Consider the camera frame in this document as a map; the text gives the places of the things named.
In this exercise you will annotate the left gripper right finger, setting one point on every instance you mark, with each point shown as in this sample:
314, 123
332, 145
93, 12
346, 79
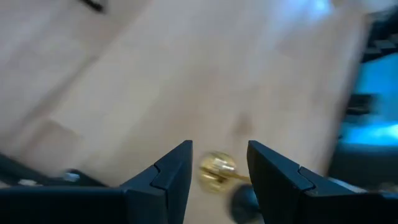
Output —
280, 193

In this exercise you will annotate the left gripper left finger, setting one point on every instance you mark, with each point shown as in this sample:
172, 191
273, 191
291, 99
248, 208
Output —
168, 193

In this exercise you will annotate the tall gold candlestick holder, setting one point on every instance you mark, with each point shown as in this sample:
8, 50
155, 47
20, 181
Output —
216, 172

